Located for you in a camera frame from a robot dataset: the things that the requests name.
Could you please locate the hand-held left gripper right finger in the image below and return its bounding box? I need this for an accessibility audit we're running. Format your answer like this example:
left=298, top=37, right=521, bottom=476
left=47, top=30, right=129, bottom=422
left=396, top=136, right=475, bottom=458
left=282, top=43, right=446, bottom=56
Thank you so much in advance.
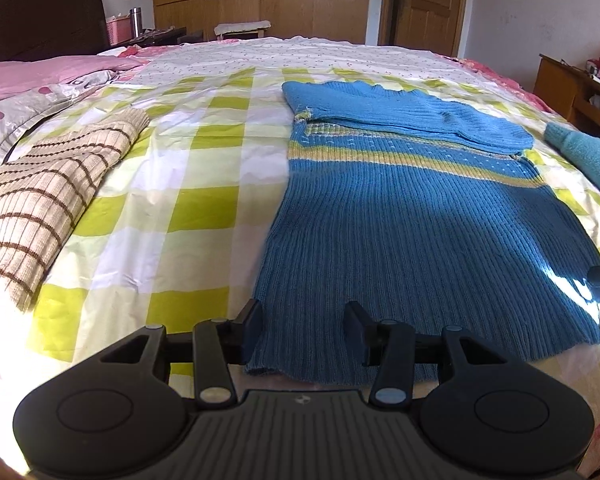
left=342, top=300, right=512, bottom=408

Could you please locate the beige brown-striped cloth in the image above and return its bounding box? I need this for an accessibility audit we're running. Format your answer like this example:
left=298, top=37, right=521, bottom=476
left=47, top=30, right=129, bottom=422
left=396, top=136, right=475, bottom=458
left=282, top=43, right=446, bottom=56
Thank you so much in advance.
left=0, top=108, right=151, bottom=311

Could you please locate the teal fuzzy cloth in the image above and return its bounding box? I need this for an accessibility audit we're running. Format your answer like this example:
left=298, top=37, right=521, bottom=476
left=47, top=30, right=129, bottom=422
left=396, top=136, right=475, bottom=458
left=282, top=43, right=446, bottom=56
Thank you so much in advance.
left=543, top=120, right=600, bottom=209

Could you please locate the wooden side cabinet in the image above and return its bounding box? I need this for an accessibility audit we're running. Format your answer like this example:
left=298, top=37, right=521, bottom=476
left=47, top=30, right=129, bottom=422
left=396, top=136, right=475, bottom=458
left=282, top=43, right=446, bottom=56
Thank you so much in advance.
left=532, top=52, right=600, bottom=142

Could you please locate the dark wooden headboard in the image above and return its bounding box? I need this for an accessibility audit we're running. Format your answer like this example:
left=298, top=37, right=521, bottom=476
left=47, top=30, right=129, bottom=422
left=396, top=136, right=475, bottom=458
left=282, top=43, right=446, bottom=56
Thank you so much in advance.
left=0, top=0, right=107, bottom=64

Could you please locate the pink plastic basket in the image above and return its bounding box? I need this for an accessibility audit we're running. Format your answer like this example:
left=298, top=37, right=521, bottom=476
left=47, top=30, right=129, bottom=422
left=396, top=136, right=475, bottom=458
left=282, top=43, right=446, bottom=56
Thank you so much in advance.
left=104, top=14, right=134, bottom=47

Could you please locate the blue knit striped sweater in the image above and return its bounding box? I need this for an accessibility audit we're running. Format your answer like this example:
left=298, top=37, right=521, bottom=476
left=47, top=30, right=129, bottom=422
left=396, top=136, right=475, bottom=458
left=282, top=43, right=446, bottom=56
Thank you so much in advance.
left=243, top=79, right=600, bottom=387

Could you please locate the grey heart-print quilt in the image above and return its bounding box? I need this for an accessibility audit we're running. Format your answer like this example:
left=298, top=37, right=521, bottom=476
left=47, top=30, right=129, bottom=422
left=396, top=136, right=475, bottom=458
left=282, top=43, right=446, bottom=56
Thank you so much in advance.
left=0, top=69, right=127, bottom=182

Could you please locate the pink pillow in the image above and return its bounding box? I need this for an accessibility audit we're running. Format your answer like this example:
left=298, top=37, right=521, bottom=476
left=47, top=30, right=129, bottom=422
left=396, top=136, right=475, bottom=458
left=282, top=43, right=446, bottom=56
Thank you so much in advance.
left=0, top=54, right=152, bottom=111

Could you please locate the wooden door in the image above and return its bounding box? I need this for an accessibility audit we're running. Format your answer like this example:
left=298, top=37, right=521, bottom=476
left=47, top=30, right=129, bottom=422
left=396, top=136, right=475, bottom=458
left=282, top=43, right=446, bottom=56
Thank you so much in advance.
left=379, top=0, right=474, bottom=59

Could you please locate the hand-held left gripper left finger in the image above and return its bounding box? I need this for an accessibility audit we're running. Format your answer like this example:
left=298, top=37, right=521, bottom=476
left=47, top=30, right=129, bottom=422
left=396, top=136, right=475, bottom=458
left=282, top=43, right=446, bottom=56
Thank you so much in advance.
left=100, top=298, right=262, bottom=408

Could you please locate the cloth-covered stool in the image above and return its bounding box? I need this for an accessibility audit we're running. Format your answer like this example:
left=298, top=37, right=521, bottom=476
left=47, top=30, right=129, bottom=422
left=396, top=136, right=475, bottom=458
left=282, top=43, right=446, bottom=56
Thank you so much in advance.
left=214, top=19, right=272, bottom=41

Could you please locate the dark nightstand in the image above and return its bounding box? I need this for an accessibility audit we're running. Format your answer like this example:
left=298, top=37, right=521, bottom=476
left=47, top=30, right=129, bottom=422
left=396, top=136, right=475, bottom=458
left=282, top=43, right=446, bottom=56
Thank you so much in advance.
left=112, top=26, right=204, bottom=49

